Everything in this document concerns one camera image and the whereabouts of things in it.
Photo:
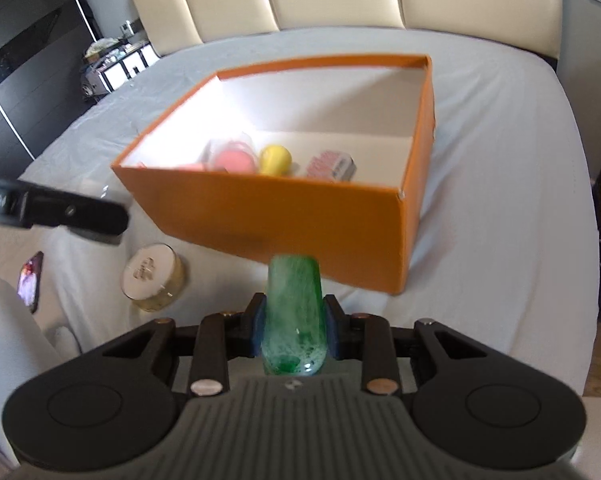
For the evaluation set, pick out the pink sponge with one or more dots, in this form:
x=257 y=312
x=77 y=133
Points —
x=233 y=159

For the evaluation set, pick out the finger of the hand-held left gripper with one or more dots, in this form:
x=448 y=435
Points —
x=80 y=212

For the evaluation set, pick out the yellow plastic toy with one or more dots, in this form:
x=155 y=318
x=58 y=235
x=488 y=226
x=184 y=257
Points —
x=275 y=159

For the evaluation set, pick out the pink patterned small box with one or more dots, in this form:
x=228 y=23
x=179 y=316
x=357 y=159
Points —
x=330 y=165

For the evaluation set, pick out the orange cardboard box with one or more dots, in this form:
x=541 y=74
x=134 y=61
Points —
x=305 y=230

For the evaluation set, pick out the cluttered white nightstand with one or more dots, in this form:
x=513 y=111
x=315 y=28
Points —
x=120 y=72

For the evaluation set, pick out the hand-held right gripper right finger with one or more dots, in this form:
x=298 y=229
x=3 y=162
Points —
x=332 y=332

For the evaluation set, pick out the black wardrobe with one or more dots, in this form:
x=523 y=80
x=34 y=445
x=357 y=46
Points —
x=25 y=70

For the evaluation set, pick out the black smartphone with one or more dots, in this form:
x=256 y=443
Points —
x=30 y=280

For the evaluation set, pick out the pile of clutter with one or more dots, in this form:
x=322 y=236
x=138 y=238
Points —
x=105 y=49

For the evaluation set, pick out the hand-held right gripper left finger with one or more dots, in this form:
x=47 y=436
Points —
x=259 y=332

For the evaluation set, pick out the round gold tin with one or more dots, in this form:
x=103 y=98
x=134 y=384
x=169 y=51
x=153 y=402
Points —
x=150 y=272

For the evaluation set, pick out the green sponge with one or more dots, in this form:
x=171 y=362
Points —
x=293 y=310

